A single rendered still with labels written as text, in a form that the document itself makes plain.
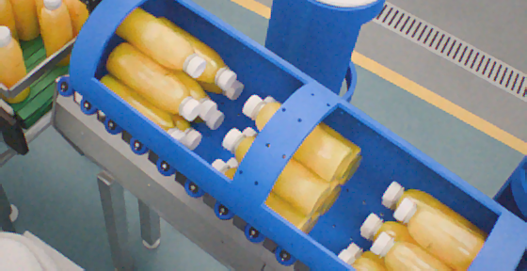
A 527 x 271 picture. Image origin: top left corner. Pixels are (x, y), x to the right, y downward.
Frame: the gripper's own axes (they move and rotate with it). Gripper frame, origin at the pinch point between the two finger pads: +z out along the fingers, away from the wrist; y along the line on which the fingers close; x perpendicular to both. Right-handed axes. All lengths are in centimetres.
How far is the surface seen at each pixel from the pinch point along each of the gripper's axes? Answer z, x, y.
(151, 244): 111, 6, -7
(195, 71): 0.3, 25.7, -1.0
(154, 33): -2.3, 15.2, -1.2
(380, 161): 11, 61, -15
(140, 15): -2.5, 10.1, -2.7
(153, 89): 2.8, 21.5, 5.8
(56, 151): 116, -47, -13
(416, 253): 2, 77, 3
